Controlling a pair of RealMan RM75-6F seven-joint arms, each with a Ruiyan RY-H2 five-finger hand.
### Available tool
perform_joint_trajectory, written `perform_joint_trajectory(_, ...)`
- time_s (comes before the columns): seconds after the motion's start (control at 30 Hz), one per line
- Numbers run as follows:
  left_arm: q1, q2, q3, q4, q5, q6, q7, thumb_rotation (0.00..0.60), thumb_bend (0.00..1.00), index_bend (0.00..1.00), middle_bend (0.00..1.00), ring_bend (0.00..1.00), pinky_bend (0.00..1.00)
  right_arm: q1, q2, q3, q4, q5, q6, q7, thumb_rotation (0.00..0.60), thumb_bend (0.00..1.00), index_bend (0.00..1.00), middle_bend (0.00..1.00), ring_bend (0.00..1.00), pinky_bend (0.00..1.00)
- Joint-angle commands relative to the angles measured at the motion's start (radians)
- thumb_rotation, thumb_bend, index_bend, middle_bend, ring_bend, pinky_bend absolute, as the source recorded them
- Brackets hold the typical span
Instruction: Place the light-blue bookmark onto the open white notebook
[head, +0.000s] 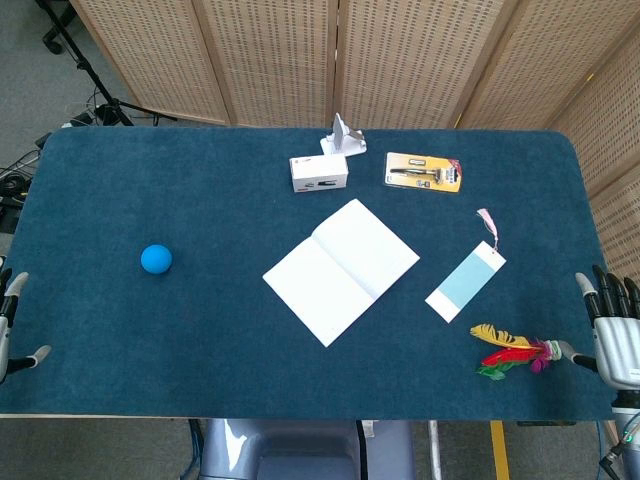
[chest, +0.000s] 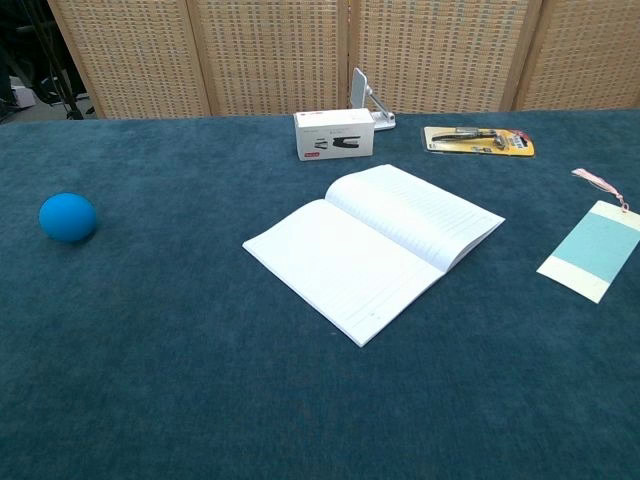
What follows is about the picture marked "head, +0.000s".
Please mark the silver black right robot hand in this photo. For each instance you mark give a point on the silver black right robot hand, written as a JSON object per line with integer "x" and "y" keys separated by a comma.
{"x": 617, "y": 345}

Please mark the white cardboard product box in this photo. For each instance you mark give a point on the white cardboard product box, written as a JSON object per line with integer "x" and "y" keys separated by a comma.
{"x": 319, "y": 174}

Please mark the colourful feather shuttlecock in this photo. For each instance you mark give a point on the colourful feather shuttlecock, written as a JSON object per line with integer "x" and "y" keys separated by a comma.
{"x": 510, "y": 356}

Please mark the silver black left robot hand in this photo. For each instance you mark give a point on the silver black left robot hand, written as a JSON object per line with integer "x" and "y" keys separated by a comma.
{"x": 4, "y": 325}

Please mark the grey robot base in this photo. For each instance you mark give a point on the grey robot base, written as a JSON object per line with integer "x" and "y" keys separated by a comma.
{"x": 300, "y": 450}

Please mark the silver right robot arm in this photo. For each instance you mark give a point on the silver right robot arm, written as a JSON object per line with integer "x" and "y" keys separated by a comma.
{"x": 627, "y": 415}

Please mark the blue foam ball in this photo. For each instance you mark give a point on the blue foam ball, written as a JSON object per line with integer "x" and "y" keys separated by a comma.
{"x": 156, "y": 259}

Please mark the white folding phone stand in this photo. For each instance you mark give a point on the white folding phone stand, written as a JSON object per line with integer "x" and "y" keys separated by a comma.
{"x": 342, "y": 137}

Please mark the woven wooden folding screen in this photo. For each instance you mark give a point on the woven wooden folding screen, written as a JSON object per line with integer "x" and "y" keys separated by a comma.
{"x": 400, "y": 60}

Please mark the light blue white bookmark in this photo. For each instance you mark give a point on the light blue white bookmark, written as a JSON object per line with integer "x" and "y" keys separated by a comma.
{"x": 465, "y": 282}

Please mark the black tripod stand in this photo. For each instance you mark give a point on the black tripod stand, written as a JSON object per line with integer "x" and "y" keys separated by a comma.
{"x": 107, "y": 102}

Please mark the open white lined notebook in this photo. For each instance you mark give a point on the open white lined notebook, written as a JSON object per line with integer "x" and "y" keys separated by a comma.
{"x": 340, "y": 272}

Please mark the yellow blister pack with knife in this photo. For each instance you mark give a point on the yellow blister pack with knife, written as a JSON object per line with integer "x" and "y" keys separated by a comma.
{"x": 422, "y": 172}

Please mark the blue carpet table cover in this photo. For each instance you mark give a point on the blue carpet table cover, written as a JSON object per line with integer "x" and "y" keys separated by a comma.
{"x": 200, "y": 325}

